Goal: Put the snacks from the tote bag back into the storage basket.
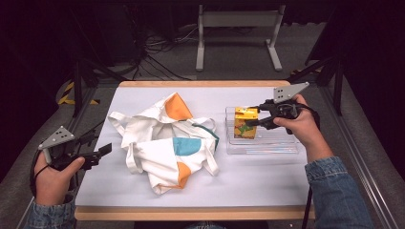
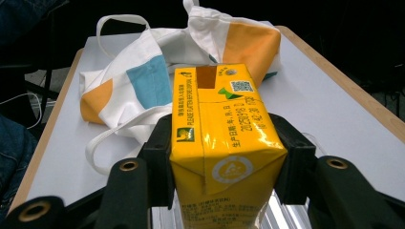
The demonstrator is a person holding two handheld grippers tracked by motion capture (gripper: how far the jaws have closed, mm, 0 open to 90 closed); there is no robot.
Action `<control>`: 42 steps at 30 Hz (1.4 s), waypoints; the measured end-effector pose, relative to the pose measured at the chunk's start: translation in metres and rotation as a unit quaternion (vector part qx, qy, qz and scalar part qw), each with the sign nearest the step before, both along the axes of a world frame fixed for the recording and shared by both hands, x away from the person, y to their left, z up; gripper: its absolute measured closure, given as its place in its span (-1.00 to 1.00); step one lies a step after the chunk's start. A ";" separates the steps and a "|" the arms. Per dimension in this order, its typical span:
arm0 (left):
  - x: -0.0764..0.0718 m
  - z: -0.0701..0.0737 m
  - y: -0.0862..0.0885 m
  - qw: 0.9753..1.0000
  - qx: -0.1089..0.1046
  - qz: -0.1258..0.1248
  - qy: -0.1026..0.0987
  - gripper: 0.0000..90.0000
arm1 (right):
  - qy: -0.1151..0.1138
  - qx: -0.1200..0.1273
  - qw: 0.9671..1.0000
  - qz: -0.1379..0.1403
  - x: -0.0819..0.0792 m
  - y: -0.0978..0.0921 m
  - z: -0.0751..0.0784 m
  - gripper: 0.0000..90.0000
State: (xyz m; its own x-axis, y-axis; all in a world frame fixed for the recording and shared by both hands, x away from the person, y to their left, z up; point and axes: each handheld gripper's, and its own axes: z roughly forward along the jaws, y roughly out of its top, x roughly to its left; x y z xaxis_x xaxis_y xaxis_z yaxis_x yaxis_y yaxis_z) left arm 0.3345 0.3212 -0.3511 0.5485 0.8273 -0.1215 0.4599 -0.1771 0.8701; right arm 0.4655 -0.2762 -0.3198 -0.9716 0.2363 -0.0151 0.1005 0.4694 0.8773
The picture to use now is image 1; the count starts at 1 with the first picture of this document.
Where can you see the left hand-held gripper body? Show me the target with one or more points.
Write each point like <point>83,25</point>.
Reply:
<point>60,149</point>

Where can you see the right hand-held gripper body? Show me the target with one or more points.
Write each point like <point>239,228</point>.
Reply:
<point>285,108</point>

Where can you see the yellow drink carton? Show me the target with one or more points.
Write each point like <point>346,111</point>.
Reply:
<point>245,125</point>

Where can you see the clear acrylic tray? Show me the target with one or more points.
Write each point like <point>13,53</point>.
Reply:
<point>273,143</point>

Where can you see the white tote bag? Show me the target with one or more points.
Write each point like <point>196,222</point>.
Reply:
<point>165,149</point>

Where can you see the person's right hand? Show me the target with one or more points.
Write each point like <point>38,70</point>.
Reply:
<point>302,130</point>

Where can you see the person's left hand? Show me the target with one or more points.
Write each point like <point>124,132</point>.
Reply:
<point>52,184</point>

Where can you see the black tripod stand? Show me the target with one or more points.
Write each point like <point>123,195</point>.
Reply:
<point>338,86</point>
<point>78,79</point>

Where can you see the white table sheet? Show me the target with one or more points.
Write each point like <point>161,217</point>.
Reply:
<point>248,181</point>

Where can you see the white metal stand frame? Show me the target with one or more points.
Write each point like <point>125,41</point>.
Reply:
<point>238,19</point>

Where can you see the aluminium floor rail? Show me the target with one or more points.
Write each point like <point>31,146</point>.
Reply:
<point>369,159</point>

